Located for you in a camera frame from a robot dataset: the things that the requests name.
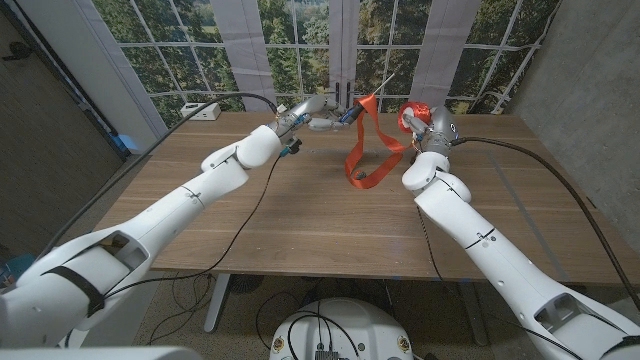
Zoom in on white power strip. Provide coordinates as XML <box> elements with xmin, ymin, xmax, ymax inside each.
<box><xmin>179</xmin><ymin>102</ymin><xmax>222</xmax><ymax>122</ymax></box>

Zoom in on black cable on robot base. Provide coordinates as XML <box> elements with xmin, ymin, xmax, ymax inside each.
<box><xmin>293</xmin><ymin>299</ymin><xmax>362</xmax><ymax>360</ymax></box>

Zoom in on black diagonal wall rail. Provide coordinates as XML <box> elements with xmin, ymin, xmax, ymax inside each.
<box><xmin>4</xmin><ymin>0</ymin><xmax>124</xmax><ymax>149</ymax></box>

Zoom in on black ribbed round object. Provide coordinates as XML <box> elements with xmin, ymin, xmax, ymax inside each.
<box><xmin>229</xmin><ymin>273</ymin><xmax>265</xmax><ymax>295</ymax></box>

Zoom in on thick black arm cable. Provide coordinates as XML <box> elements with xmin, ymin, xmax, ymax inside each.
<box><xmin>451</xmin><ymin>136</ymin><xmax>640</xmax><ymax>312</ymax></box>
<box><xmin>34</xmin><ymin>92</ymin><xmax>279</xmax><ymax>264</ymax></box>

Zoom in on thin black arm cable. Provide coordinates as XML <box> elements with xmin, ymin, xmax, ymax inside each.
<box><xmin>102</xmin><ymin>154</ymin><xmax>283</xmax><ymax>301</ymax></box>
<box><xmin>415</xmin><ymin>204</ymin><xmax>586</xmax><ymax>360</ymax></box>

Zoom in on teal plastic bin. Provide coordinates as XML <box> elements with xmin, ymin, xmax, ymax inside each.
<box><xmin>0</xmin><ymin>252</ymin><xmax>37</xmax><ymax>289</ymax></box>

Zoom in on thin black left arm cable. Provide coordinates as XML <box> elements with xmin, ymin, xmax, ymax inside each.
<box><xmin>102</xmin><ymin>154</ymin><xmax>283</xmax><ymax>301</ymax></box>

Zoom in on printed window forest backdrop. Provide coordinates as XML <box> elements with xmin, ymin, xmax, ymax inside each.
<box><xmin>92</xmin><ymin>0</ymin><xmax>562</xmax><ymax>132</ymax></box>

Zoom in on orange satin ribbon roll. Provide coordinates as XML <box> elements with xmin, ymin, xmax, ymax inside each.
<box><xmin>343</xmin><ymin>94</ymin><xmax>432</xmax><ymax>191</ymax></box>

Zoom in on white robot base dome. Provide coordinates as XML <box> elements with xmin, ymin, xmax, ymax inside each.
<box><xmin>268</xmin><ymin>297</ymin><xmax>415</xmax><ymax>360</ymax></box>

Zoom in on blue black handled screwdriver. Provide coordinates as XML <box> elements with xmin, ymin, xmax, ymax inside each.
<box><xmin>338</xmin><ymin>73</ymin><xmax>396</xmax><ymax>126</ymax></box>

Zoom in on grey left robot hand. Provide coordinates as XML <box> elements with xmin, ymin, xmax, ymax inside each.
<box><xmin>273</xmin><ymin>94</ymin><xmax>351</xmax><ymax>139</ymax></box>

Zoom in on white table leg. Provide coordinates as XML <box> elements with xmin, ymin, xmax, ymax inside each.
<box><xmin>203</xmin><ymin>273</ymin><xmax>232</xmax><ymax>334</ymax></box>
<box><xmin>458</xmin><ymin>281</ymin><xmax>490</xmax><ymax>347</ymax></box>

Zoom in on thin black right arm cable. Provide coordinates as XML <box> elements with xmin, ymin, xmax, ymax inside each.
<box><xmin>415</xmin><ymin>204</ymin><xmax>586</xmax><ymax>360</ymax></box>

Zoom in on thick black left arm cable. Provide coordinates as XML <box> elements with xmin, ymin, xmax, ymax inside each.
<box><xmin>34</xmin><ymin>92</ymin><xmax>279</xmax><ymax>264</ymax></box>

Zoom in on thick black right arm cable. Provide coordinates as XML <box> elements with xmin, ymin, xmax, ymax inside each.
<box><xmin>451</xmin><ymin>136</ymin><xmax>640</xmax><ymax>312</ymax></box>

